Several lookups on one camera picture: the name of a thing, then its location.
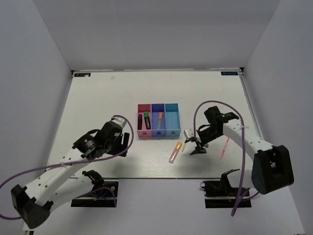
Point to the orange cap pink highlighter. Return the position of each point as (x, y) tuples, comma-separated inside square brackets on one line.
[(175, 152)]

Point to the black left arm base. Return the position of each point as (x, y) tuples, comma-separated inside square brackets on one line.
[(104, 193)]

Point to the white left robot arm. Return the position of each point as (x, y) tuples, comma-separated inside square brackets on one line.
[(35, 201)]

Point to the blue label right corner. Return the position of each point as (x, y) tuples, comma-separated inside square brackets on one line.
[(229, 73)]

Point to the light blue storage bin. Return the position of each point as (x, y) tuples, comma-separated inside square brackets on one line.
[(172, 120)]

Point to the thin pink pen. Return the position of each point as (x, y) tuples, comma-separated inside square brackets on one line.
[(225, 147)]

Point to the pink storage bin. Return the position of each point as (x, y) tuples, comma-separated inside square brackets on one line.
[(144, 133)]

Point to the orange cap white highlighter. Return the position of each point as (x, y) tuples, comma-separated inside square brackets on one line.
[(160, 118)]

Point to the dark blue storage bin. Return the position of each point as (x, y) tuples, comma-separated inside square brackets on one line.
[(156, 108)]

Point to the purple cap black highlighter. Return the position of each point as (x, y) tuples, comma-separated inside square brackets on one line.
[(139, 121)]

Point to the blue label corner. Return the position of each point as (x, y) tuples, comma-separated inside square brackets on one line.
[(82, 74), (229, 73)]

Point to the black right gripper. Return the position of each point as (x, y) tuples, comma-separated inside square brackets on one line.
[(199, 149)]

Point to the blue label left corner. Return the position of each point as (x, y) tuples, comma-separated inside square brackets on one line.
[(82, 74)]

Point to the green cap black highlighter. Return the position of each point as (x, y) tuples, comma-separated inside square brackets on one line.
[(147, 120)]

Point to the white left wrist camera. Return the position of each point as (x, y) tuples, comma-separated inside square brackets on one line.
[(120, 121)]

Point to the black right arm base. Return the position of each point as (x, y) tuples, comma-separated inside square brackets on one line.
[(219, 194)]

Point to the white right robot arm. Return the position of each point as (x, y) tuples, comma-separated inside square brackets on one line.
[(271, 168)]

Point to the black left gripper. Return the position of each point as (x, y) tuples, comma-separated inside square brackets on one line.
[(121, 147)]

